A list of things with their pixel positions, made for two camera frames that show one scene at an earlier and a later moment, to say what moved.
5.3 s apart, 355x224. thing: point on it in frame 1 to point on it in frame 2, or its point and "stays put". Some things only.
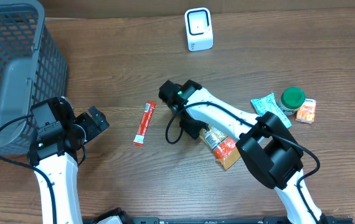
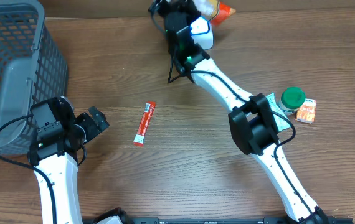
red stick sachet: x=150 y=107 stays put
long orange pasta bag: x=223 y=147 to x=224 y=12
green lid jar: x=292 y=99 stays put
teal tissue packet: x=266 y=104 stays put
